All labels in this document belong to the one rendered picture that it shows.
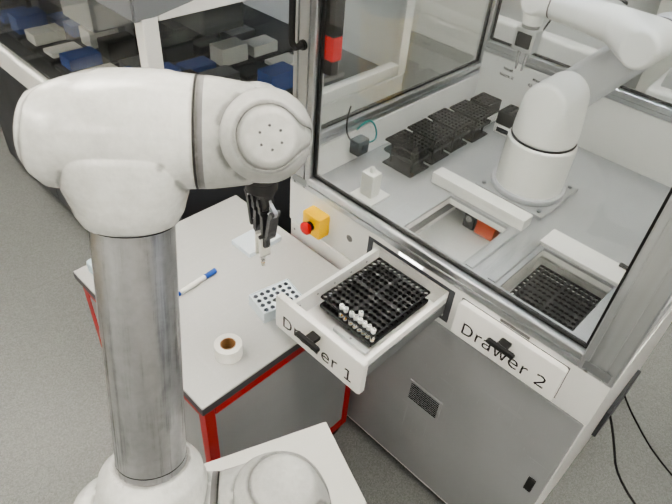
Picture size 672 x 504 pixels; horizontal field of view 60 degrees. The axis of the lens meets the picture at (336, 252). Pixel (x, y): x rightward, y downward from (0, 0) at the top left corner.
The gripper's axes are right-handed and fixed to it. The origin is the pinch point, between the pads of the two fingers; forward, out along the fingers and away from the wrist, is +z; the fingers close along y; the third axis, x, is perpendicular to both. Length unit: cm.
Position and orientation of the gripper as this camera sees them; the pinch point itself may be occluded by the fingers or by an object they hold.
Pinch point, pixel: (262, 243)
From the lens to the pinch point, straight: 144.8
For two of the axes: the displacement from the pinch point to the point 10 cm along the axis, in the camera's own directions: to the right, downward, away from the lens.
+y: -5.9, -5.6, 5.8
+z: -0.7, 7.5, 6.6
